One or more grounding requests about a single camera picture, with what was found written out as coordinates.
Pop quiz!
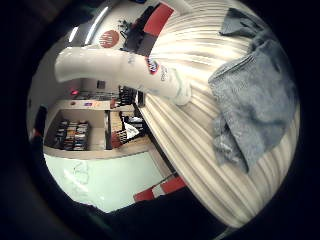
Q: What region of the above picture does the wooden bookshelf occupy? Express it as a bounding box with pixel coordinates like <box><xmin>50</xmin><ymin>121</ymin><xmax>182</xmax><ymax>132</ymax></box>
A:
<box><xmin>42</xmin><ymin>99</ymin><xmax>155</xmax><ymax>160</ymax></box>

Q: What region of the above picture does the red and white chair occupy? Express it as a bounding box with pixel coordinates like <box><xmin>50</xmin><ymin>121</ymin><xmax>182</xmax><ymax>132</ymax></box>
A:
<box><xmin>133</xmin><ymin>175</ymin><xmax>188</xmax><ymax>203</ymax></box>

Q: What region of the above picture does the white plastic bottle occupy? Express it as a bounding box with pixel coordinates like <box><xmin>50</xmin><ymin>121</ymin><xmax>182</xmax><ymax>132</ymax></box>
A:
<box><xmin>54</xmin><ymin>45</ymin><xmax>193</xmax><ymax>107</ymax></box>

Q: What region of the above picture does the row of books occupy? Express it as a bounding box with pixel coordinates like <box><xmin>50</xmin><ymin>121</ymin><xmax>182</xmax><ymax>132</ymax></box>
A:
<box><xmin>53</xmin><ymin>119</ymin><xmax>91</xmax><ymax>152</ymax></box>

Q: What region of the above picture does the blue-grey towel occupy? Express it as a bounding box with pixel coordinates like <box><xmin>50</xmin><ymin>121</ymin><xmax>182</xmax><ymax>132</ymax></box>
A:
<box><xmin>207</xmin><ymin>7</ymin><xmax>300</xmax><ymax>174</ymax></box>

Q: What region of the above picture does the round red wall sign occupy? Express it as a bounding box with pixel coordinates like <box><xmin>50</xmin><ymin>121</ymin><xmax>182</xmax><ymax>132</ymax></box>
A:
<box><xmin>98</xmin><ymin>29</ymin><xmax>121</xmax><ymax>49</ymax></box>

